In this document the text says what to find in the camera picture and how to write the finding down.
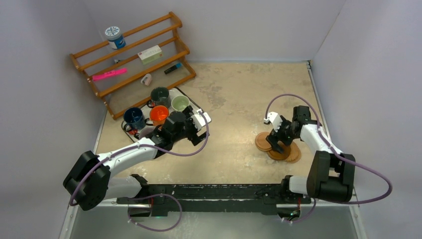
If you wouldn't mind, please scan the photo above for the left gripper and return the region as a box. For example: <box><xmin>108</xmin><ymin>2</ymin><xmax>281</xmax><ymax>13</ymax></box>
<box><xmin>172</xmin><ymin>106</ymin><xmax>209</xmax><ymax>145</ymax></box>

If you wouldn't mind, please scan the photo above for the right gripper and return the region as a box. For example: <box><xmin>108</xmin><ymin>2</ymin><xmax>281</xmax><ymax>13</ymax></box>
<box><xmin>266</xmin><ymin>116</ymin><xmax>299</xmax><ymax>154</ymax></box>

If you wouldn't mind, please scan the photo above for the plain round wooden coaster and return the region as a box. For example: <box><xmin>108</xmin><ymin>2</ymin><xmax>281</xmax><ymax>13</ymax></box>
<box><xmin>255</xmin><ymin>132</ymin><xmax>272</xmax><ymax>152</ymax></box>

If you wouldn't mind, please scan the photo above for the dark grooved wooden coaster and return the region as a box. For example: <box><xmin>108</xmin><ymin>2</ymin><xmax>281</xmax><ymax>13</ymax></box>
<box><xmin>267</xmin><ymin>142</ymin><xmax>291</xmax><ymax>161</ymax></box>

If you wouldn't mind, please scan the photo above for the woven rattan round coaster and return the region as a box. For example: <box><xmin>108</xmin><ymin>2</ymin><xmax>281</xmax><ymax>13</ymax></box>
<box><xmin>284</xmin><ymin>142</ymin><xmax>302</xmax><ymax>163</ymax></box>

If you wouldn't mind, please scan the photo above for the white strawberry metal tray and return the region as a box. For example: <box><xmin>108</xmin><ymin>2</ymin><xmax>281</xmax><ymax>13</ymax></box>
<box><xmin>121</xmin><ymin>87</ymin><xmax>201</xmax><ymax>142</ymax></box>

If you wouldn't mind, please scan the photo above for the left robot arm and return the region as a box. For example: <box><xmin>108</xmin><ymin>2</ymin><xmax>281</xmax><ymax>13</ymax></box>
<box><xmin>63</xmin><ymin>107</ymin><xmax>212</xmax><ymax>211</ymax></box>

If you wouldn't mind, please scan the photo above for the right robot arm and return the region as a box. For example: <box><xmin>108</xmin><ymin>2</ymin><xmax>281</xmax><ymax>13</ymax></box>
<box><xmin>263</xmin><ymin>106</ymin><xmax>355</xmax><ymax>203</ymax></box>

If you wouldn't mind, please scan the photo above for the light green mug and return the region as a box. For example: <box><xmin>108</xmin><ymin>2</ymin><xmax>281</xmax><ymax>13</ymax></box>
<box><xmin>171</xmin><ymin>95</ymin><xmax>190</xmax><ymax>112</ymax></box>

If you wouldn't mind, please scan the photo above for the orange mug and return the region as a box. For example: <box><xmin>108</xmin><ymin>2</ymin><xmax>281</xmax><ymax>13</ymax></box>
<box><xmin>145</xmin><ymin>106</ymin><xmax>169</xmax><ymax>126</ymax></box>

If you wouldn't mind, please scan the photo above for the dark green mug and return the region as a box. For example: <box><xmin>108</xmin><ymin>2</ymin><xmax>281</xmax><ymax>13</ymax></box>
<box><xmin>147</xmin><ymin>87</ymin><xmax>171</xmax><ymax>108</ymax></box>

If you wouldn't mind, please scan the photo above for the lilac purple mug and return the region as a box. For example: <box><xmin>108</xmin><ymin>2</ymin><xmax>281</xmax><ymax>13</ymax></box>
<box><xmin>138</xmin><ymin>127</ymin><xmax>154</xmax><ymax>140</ymax></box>

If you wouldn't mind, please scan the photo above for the black blue marker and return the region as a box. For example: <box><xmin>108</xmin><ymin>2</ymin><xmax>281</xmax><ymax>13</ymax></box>
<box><xmin>164</xmin><ymin>63</ymin><xmax>182</xmax><ymax>75</ymax></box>

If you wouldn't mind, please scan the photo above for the dark blue mug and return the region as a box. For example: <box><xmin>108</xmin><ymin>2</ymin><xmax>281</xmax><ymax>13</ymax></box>
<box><xmin>123</xmin><ymin>108</ymin><xmax>146</xmax><ymax>130</ymax></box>

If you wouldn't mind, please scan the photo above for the small white pink object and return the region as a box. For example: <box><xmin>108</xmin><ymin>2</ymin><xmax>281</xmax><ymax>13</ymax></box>
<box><xmin>141</xmin><ymin>73</ymin><xmax>152</xmax><ymax>86</ymax></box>

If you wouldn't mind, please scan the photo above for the white green small box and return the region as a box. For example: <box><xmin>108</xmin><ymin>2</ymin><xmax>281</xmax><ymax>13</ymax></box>
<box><xmin>137</xmin><ymin>45</ymin><xmax>163</xmax><ymax>65</ymax></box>

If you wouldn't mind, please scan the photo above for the wooden tiered shelf rack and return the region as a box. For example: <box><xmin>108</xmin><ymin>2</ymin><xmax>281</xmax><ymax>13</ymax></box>
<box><xmin>69</xmin><ymin>11</ymin><xmax>197</xmax><ymax>120</ymax></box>

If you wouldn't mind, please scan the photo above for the pink highlighter marker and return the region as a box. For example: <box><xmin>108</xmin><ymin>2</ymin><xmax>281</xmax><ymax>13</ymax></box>
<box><xmin>92</xmin><ymin>68</ymin><xmax>127</xmax><ymax>82</ymax></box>

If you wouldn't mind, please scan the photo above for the blue white lidded jar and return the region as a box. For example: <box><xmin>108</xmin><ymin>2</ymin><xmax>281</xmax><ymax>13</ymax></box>
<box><xmin>105</xmin><ymin>26</ymin><xmax>126</xmax><ymax>50</ymax></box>

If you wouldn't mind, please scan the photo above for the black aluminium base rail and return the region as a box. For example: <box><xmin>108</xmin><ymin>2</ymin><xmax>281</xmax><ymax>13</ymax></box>
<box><xmin>67</xmin><ymin>183</ymin><xmax>358</xmax><ymax>219</ymax></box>

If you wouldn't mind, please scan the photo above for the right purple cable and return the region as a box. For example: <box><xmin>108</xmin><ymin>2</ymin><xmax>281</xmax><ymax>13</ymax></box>
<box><xmin>264</xmin><ymin>94</ymin><xmax>393</xmax><ymax>225</ymax></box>

